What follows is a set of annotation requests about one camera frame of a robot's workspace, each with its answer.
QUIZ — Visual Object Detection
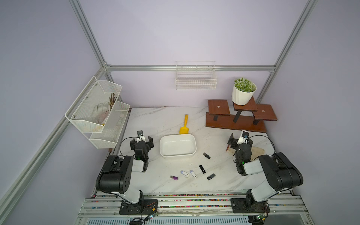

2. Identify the clear plastic bag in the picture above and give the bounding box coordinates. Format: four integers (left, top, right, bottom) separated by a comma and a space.
91, 102, 110, 126

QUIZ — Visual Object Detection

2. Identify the black clear-cap usb drive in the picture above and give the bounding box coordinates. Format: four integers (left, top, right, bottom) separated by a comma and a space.
203, 152, 211, 159

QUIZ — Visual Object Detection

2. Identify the white plastic storage box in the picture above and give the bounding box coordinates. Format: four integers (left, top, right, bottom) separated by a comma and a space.
159, 134, 197, 158

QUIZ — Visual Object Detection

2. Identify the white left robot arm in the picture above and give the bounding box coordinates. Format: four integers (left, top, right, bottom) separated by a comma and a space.
95, 136, 154, 204

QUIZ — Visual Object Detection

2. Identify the white potted green plant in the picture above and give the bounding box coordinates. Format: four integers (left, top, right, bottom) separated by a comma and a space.
232, 77, 257, 106

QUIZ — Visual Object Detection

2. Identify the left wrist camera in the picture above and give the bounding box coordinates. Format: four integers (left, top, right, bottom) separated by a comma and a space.
137, 130, 146, 142

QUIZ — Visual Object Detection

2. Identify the glossy black usb drive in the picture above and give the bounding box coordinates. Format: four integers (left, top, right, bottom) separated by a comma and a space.
199, 165, 206, 174

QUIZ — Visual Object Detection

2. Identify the white wire wall basket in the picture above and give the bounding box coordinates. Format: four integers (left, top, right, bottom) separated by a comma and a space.
175, 61, 218, 91

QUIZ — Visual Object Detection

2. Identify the beige work glove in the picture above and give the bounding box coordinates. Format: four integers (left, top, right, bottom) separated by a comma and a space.
226, 147, 265, 161

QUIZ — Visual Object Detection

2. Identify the white mesh two-tier shelf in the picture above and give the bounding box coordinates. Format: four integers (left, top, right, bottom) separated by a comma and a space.
65, 77, 130, 149

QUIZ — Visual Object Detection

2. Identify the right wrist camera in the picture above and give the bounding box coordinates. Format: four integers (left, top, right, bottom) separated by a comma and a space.
237, 130, 249, 144

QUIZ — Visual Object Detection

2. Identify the brown wooden display stand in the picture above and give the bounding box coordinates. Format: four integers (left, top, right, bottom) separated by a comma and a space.
205, 97, 278, 133

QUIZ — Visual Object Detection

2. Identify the yellow plastic scoop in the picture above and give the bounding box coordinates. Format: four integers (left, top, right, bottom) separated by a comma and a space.
179, 114, 189, 134

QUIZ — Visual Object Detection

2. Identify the purple usb drive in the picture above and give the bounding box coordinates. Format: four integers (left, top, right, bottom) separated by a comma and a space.
170, 175, 178, 181

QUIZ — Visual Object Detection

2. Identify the black swivel usb drive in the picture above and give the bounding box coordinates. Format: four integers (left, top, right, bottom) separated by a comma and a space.
207, 173, 216, 181

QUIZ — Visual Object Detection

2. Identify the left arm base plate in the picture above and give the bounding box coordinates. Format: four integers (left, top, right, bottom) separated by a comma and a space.
119, 199, 158, 215

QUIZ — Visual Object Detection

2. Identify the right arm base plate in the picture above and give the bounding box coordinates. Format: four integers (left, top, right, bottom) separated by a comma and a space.
230, 198, 270, 214

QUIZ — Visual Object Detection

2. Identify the white blue usb drive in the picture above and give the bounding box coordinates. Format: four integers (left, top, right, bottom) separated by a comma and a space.
181, 171, 190, 177
190, 170, 197, 179

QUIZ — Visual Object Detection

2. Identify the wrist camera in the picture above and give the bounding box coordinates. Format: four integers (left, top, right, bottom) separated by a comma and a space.
237, 130, 249, 144
137, 130, 146, 142

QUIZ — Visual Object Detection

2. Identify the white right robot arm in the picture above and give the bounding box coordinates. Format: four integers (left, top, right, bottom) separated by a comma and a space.
227, 131, 304, 207

